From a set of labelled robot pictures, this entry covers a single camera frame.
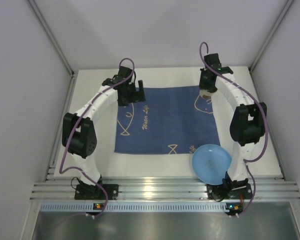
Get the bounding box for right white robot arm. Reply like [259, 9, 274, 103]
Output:
[199, 53, 269, 182]

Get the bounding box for perforated grey cable duct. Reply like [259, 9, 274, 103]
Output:
[40, 201, 240, 213]

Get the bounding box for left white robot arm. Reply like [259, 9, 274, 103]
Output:
[59, 66, 146, 187]

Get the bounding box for aluminium frame post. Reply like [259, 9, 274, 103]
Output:
[25, 0, 74, 76]
[248, 0, 296, 73]

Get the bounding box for blue cloth placemat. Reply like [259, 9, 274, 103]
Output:
[114, 86, 220, 155]

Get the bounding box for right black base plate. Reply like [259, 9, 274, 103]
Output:
[206, 183, 253, 202]

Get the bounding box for small metal cup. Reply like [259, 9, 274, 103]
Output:
[199, 89, 214, 99]

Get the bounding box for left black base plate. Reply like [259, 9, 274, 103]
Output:
[74, 183, 119, 200]

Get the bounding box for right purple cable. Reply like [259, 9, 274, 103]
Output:
[198, 41, 269, 218]

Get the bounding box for right aluminium frame post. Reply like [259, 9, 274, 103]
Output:
[248, 0, 296, 73]

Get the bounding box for aluminium mounting rail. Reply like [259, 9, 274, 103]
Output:
[30, 177, 300, 202]

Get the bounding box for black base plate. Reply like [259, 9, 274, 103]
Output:
[206, 183, 253, 202]
[74, 183, 119, 200]

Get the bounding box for left aluminium frame post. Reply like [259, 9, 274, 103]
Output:
[25, 0, 74, 76]

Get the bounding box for light blue plastic plate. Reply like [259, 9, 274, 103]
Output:
[191, 144, 232, 186]

